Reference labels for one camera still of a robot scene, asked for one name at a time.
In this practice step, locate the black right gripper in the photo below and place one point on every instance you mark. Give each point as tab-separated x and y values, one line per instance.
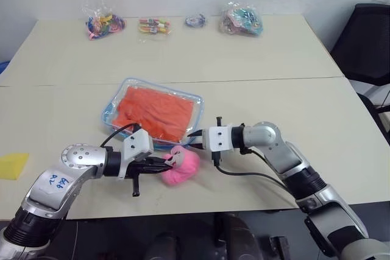
215	157

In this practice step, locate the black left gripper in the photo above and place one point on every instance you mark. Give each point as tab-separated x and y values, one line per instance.
134	168

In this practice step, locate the pink plush toy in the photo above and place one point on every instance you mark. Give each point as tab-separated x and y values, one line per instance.
186	165

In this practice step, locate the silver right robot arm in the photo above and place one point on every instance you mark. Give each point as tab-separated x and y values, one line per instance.
292	156

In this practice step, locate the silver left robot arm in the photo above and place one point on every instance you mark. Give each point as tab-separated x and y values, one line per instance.
58	181

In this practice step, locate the orange cloth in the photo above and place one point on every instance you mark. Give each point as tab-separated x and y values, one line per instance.
155	111

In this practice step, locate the clear plastic zip pouch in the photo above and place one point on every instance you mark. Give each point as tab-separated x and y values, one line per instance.
106	114

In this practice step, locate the small blue wrapped bundle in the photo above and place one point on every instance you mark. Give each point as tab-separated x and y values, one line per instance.
195	21

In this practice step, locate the clear pack of coloured sticks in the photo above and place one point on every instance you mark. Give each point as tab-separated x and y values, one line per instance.
153	26

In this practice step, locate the round clear bag colourful items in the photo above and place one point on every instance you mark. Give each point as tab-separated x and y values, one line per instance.
242	21

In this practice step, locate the small black block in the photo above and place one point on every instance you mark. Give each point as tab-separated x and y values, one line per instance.
278	248

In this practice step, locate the yellow sponge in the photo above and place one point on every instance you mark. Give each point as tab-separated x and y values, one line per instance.
12	165

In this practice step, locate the tall clear bag colourful toys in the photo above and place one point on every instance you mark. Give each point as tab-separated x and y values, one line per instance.
103	24

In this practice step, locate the blue object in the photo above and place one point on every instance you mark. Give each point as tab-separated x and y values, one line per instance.
3	66

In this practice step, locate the black office chair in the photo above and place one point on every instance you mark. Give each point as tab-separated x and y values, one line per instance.
365	47

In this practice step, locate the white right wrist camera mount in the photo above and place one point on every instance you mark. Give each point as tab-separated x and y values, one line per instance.
217	138

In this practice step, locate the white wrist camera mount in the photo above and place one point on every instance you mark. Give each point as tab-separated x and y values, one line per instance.
138	142
217	138

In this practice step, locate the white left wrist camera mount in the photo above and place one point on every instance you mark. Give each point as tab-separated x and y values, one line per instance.
138	142

